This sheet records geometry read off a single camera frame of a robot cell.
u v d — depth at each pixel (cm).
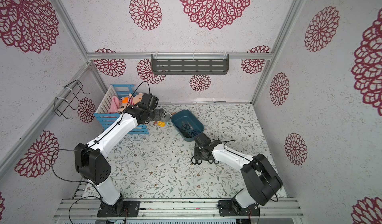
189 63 94
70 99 79
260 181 43
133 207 73
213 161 90
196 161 90
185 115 110
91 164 45
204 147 67
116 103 102
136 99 106
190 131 104
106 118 95
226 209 73
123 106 96
